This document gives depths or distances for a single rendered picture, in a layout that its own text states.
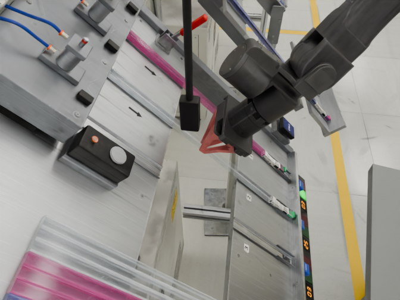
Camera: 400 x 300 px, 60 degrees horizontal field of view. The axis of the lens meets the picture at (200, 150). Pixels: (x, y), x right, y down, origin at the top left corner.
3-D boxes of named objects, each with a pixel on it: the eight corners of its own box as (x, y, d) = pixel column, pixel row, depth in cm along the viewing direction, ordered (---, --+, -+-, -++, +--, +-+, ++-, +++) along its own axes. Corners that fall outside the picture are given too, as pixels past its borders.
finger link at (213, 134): (186, 152, 63) (221, 127, 57) (191, 123, 67) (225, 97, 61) (213, 169, 66) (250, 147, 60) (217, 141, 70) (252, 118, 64)
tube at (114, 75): (289, 213, 80) (293, 212, 80) (289, 219, 79) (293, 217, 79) (110, 71, 56) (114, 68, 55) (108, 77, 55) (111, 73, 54)
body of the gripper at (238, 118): (215, 140, 56) (249, 118, 52) (221, 98, 63) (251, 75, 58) (243, 159, 59) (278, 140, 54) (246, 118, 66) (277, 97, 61)
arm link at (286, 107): (306, 110, 52) (305, 86, 56) (275, 82, 49) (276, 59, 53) (270, 131, 56) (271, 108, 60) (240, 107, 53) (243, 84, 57)
